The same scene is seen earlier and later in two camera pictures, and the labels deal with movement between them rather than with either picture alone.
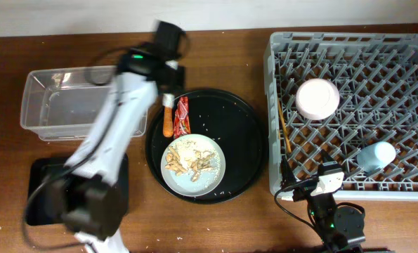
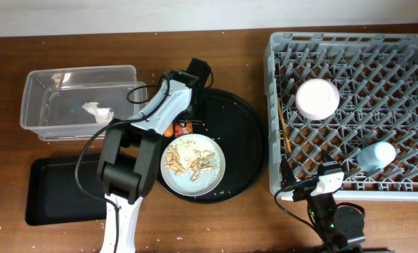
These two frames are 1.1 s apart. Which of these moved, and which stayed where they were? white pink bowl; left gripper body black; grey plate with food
Moved: left gripper body black
Stayed: white pink bowl; grey plate with food
